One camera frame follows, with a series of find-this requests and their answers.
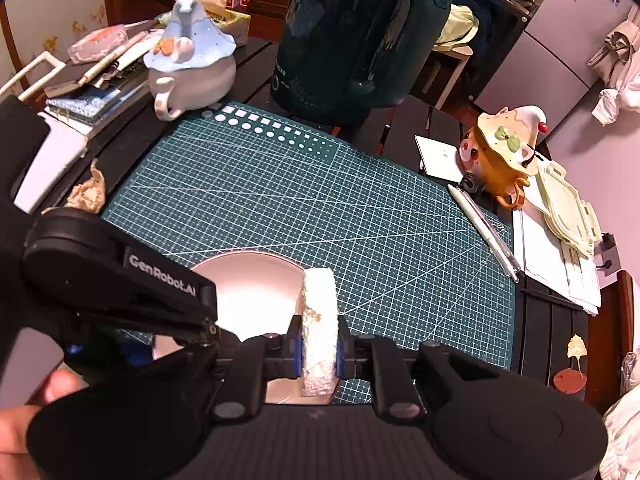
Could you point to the light green bag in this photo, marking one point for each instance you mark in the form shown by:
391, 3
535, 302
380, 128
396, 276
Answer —
460, 29

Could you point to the crumpled brown paper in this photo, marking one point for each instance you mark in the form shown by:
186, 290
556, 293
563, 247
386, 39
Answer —
89, 196

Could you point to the white bowl red rim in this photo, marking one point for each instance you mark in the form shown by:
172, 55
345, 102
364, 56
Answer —
256, 291

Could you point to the wooden stool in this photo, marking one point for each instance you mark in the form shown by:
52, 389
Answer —
453, 63

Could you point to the white crumpled cloth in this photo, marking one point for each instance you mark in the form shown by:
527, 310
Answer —
617, 64

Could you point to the beige oval sponge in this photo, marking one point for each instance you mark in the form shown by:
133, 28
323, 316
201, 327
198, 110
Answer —
317, 304

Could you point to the white card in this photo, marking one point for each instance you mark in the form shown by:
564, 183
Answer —
438, 160

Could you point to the person left hand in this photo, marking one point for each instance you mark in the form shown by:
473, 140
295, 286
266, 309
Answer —
15, 461

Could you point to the pale green container lid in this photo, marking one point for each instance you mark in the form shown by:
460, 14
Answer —
568, 216

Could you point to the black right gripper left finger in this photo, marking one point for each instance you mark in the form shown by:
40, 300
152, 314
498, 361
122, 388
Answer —
250, 366

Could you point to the green cutting mat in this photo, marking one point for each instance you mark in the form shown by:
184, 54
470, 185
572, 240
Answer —
408, 263

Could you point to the white paper stack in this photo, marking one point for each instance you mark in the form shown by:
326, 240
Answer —
548, 260

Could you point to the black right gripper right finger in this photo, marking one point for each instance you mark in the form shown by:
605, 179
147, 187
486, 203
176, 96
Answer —
387, 368

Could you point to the leaf shaped coaster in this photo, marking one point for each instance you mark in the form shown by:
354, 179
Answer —
572, 379

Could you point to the blue hat white teapot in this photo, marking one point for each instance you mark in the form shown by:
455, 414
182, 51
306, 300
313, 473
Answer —
192, 65

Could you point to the white pen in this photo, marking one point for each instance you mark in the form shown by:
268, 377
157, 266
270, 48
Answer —
485, 233

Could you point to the orange pig teapot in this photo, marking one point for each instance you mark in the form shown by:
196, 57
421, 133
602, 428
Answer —
500, 152

